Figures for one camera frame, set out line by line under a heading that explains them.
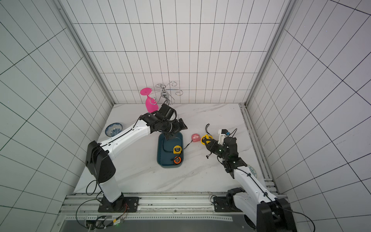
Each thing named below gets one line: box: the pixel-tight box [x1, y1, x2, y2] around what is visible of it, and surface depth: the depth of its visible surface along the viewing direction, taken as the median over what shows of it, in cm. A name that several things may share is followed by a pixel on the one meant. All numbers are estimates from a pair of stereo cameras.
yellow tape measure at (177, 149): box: [172, 145, 183, 155], surface depth 92 cm
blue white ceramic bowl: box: [104, 122, 124, 137], surface depth 103 cm
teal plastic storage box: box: [156, 131, 185, 169], surface depth 92 cm
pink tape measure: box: [183, 133, 201, 150], surface depth 100 cm
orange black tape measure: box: [173, 156, 182, 165], surface depth 87 cm
